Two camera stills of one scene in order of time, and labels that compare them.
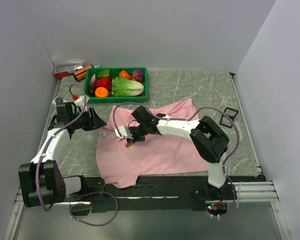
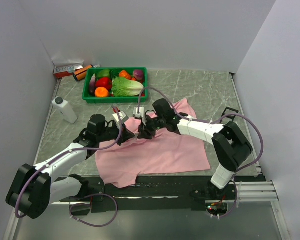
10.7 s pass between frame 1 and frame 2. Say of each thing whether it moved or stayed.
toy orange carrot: stayed
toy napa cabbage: stayed
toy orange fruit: stayed
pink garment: stayed
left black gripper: moved
